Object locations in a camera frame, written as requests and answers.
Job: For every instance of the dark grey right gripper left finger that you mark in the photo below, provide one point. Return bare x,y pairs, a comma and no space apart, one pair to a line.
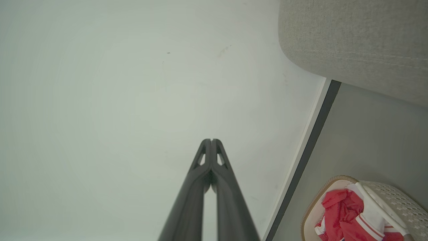
187,207

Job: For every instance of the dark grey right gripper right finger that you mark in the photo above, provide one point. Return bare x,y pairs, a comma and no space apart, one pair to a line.
232,211

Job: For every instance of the red clothing white striped cuffs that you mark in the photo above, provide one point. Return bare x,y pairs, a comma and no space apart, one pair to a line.
342,214

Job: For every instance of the white laundry basket brown rim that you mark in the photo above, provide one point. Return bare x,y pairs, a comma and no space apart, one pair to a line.
401,204

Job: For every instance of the white and dark baseboard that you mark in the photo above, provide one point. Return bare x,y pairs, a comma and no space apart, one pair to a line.
307,150

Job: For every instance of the grey fabric sofa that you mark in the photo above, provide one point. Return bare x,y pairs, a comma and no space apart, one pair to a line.
361,40

